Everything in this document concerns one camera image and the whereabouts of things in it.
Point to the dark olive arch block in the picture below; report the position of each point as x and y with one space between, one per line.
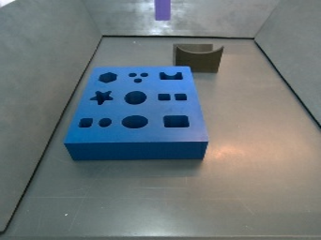
198 56

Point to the purple rectangular object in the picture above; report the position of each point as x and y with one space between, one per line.
162 7

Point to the blue shape-sorter block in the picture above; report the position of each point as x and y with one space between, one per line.
138 113

